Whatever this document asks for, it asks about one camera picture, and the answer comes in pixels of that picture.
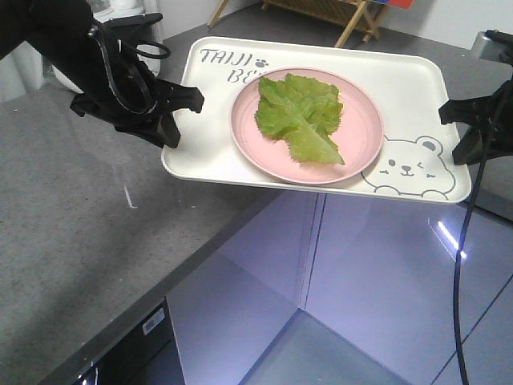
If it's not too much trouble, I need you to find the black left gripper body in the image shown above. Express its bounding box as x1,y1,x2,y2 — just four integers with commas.
71,13,171,132

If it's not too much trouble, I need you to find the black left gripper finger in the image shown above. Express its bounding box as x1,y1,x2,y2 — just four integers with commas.
147,113,181,148
158,79,204,112

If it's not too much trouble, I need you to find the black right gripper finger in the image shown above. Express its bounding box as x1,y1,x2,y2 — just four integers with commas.
438,96,494,125
452,127,491,164

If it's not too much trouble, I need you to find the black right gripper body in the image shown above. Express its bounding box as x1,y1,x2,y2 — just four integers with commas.
479,78,512,159

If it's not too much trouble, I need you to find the pink round plate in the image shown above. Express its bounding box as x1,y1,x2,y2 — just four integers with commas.
230,67,384,186

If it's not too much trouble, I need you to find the cream bear print tray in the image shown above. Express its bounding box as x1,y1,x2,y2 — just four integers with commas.
161,37,471,205

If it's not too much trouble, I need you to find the green lettuce leaf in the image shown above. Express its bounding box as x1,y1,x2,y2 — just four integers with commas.
255,73,345,165

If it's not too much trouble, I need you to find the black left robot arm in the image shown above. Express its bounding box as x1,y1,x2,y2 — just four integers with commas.
1,1,204,148

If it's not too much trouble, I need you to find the wooden folding rack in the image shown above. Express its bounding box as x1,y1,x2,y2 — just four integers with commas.
208,1,389,49

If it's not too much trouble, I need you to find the grey cabinet door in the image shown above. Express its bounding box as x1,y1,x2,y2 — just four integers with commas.
167,192,323,384

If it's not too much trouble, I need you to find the black drawer sterilizer cabinet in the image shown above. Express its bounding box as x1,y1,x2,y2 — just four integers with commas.
75,301,185,384

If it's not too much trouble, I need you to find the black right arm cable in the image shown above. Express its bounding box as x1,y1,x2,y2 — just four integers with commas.
452,79,513,385

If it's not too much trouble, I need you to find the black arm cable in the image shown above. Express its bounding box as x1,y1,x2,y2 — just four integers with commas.
452,79,513,385
86,26,172,116

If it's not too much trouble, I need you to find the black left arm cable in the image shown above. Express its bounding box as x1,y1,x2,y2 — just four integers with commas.
86,26,172,116

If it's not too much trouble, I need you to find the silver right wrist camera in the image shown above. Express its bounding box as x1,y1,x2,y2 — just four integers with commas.
471,30,512,65

